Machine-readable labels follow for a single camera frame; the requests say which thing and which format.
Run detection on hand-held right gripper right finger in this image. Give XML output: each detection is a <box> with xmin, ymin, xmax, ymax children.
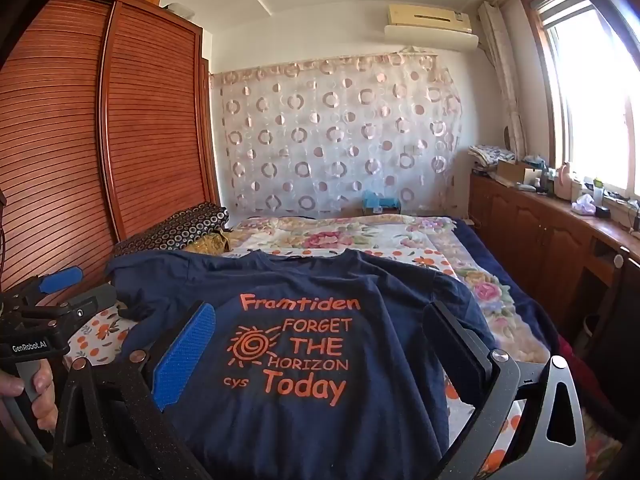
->
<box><xmin>422</xmin><ymin>301</ymin><xmax>587</xmax><ymax>480</ymax></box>

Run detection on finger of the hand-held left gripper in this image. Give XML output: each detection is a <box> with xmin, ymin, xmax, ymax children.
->
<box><xmin>47</xmin><ymin>284</ymin><xmax>117</xmax><ymax>331</ymax></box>
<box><xmin>10</xmin><ymin>266</ymin><xmax>84</xmax><ymax>311</ymax></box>

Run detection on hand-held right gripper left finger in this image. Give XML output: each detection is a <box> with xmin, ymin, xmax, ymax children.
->
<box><xmin>52</xmin><ymin>301</ymin><xmax>217</xmax><ymax>480</ymax></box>

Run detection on navy blue printed t-shirt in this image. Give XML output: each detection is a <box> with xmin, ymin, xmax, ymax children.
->
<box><xmin>105</xmin><ymin>249</ymin><xmax>501</xmax><ymax>480</ymax></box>

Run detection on person's left hand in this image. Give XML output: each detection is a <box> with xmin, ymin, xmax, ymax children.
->
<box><xmin>0</xmin><ymin>360</ymin><xmax>59</xmax><ymax>443</ymax></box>

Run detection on orange fruit print blanket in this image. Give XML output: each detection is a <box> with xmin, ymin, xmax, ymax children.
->
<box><xmin>65</xmin><ymin>247</ymin><xmax>531</xmax><ymax>480</ymax></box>

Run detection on navy blue bed cover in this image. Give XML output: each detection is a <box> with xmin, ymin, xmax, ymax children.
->
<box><xmin>452</xmin><ymin>217</ymin><xmax>562</xmax><ymax>357</ymax></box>

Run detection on dark circle-pattern pillow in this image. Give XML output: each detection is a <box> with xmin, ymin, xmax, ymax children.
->
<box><xmin>115</xmin><ymin>201</ymin><xmax>230</xmax><ymax>259</ymax></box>

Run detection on gold cushion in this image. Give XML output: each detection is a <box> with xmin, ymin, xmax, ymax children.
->
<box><xmin>184</xmin><ymin>229</ymin><xmax>234</xmax><ymax>257</ymax></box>

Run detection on red cloth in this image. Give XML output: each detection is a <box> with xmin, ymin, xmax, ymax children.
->
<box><xmin>554</xmin><ymin>335</ymin><xmax>587</xmax><ymax>387</ymax></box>

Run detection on long wooden cabinet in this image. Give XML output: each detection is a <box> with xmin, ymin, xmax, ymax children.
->
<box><xmin>468</xmin><ymin>169</ymin><xmax>640</xmax><ymax>343</ymax></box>

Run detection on black waste bin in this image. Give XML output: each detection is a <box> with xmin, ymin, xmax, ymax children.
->
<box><xmin>582</xmin><ymin>313</ymin><xmax>604</xmax><ymax>357</ymax></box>

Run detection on floral bedsheet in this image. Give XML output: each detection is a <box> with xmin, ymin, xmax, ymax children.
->
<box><xmin>220</xmin><ymin>215</ymin><xmax>551</xmax><ymax>367</ymax></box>

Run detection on blue plastic rack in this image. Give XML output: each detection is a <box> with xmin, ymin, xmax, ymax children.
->
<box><xmin>361</xmin><ymin>191</ymin><xmax>403</xmax><ymax>215</ymax></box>

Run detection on wooden slatted wardrobe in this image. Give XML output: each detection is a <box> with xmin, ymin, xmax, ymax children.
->
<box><xmin>0</xmin><ymin>0</ymin><xmax>222</xmax><ymax>311</ymax></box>

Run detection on cardboard box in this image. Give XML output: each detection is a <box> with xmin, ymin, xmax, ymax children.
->
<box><xmin>495</xmin><ymin>160</ymin><xmax>537</xmax><ymax>184</ymax></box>

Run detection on folded patterned cloth stack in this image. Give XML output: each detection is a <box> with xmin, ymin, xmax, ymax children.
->
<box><xmin>468</xmin><ymin>143</ymin><xmax>516</xmax><ymax>167</ymax></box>

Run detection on tied pale window curtain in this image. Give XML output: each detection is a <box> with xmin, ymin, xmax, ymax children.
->
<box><xmin>477</xmin><ymin>1</ymin><xmax>527</xmax><ymax>161</ymax></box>

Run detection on wooden framed window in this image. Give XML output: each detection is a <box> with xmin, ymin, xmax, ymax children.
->
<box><xmin>520</xmin><ymin>0</ymin><xmax>640</xmax><ymax>203</ymax></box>

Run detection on white air deflector panel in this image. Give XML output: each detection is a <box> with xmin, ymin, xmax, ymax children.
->
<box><xmin>383</xmin><ymin>24</ymin><xmax>479</xmax><ymax>51</ymax></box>

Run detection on beige air conditioner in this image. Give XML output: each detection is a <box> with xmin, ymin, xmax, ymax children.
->
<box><xmin>387</xmin><ymin>3</ymin><xmax>474</xmax><ymax>35</ymax></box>

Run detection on sheer circle-pattern wall curtain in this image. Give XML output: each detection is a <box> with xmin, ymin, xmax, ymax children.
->
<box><xmin>210</xmin><ymin>49</ymin><xmax>464</xmax><ymax>219</ymax></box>

